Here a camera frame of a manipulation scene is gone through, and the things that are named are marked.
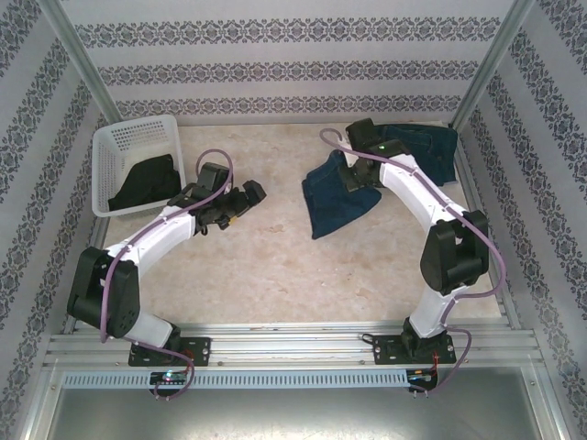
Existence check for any aluminium side rail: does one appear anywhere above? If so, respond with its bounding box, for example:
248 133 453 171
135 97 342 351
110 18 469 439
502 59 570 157
447 123 524 331
61 214 114 335

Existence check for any left circuit board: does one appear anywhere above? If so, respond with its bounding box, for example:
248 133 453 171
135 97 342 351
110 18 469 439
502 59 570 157
150 370 190 385

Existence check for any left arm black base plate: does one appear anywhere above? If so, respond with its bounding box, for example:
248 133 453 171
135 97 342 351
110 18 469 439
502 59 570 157
127 336 212 368

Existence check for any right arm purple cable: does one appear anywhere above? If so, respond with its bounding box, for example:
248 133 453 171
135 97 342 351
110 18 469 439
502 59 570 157
319 127 507 396

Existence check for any aluminium mounting rail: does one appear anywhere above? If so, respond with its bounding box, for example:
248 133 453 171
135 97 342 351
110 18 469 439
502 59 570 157
44 322 541 368

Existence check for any grey metal sheet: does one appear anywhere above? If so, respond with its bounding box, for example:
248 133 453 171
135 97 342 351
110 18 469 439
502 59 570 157
22 364 565 440

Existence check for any plain denim skirt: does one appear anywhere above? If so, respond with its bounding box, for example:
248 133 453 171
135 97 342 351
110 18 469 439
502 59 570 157
378 123 460 187

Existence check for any white slotted cable duct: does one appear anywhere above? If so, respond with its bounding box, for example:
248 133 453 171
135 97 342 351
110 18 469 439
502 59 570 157
61 369 410 389

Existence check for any white plastic basket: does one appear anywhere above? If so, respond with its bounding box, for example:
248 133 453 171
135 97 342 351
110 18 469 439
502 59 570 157
91 114 187 218

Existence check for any black skirt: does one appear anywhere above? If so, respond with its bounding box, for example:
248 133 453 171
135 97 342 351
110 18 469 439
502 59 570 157
107 154 183 215

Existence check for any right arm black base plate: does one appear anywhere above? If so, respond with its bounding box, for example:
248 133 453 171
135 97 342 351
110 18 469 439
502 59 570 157
373 333 458 367

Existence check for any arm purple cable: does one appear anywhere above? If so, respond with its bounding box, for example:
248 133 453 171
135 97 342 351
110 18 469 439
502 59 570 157
98 149 235 401
319 127 507 396

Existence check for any aluminium frame post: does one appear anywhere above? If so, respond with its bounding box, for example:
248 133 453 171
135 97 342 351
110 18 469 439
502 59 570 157
39 0 121 127
447 0 537 137

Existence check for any buttoned pocket denim skirt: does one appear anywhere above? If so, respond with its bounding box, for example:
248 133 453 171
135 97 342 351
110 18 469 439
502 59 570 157
301 153 384 241

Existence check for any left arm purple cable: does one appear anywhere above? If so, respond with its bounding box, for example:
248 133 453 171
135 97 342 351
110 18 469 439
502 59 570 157
98 149 235 401

